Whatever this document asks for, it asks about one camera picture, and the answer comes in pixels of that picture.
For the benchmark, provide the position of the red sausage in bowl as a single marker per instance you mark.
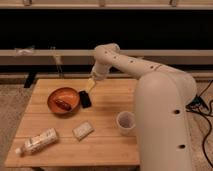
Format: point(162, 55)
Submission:
point(62, 104)

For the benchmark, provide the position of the black phone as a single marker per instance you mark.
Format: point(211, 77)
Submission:
point(85, 99)

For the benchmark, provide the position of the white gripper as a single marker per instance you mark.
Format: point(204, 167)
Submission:
point(98, 73)

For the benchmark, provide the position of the wooden table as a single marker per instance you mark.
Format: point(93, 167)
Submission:
point(90, 137)

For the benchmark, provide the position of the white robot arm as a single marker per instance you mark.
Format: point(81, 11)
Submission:
point(160, 98)

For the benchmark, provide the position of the white snack packet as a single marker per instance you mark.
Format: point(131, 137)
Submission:
point(82, 130)

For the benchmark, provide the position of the white tape on rail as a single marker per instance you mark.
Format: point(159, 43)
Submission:
point(24, 51)

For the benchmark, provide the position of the orange bowl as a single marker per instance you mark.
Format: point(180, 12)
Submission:
point(66, 94)

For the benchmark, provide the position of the clear plastic bottle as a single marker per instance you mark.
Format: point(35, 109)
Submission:
point(37, 143)

